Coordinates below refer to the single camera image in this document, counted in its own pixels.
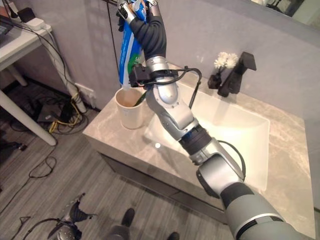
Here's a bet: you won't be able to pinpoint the black floor cable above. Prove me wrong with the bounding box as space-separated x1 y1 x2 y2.
27 146 58 179

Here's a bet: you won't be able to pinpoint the white table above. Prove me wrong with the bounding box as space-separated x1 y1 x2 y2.
0 21 58 147

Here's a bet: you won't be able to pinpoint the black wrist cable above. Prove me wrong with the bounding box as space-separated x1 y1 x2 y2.
149 65 203 110

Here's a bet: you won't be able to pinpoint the blue white toothpaste tube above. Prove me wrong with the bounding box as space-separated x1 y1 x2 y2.
118 0 149 91

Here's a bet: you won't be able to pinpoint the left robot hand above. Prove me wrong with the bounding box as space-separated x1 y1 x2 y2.
59 192 99 225

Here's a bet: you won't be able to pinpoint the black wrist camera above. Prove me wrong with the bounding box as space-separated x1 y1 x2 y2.
128 63 151 89

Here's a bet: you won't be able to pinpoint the thin black hanging cable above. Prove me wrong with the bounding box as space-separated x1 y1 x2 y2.
105 0 121 85

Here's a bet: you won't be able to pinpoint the white flowers in black vase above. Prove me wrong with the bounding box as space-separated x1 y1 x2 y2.
207 51 240 90

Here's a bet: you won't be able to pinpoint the cream ceramic cup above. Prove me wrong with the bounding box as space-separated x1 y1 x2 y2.
114 88 146 130

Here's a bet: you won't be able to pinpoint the white sink basin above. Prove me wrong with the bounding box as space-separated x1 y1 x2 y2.
143 81 271 191

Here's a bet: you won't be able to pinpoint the wall mirror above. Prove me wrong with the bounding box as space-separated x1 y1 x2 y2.
249 0 320 29

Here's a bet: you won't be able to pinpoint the black keyboard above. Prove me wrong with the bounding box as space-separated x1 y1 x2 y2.
0 14 16 49

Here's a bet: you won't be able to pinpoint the white cable bundle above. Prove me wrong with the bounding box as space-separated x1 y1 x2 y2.
46 29 88 114

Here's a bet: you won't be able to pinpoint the yellow cable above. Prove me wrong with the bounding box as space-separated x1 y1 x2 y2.
48 99 83 134

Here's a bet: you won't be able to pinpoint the white wall outlet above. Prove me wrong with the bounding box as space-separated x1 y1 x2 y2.
74 83 97 109

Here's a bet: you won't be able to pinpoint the black power adapter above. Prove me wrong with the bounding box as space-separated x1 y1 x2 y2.
18 7 35 24

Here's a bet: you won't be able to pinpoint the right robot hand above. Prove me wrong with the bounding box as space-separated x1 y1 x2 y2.
116 0 170 74

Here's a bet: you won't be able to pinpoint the marble vanity counter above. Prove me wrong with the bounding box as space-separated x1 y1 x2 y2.
82 62 316 240

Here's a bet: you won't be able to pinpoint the black faucet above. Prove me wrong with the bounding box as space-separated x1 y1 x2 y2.
217 51 257 98

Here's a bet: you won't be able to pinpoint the silver robot leg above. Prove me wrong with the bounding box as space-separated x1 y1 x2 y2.
106 224 132 240

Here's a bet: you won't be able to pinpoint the green toothbrush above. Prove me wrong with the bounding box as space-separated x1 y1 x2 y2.
135 91 149 107

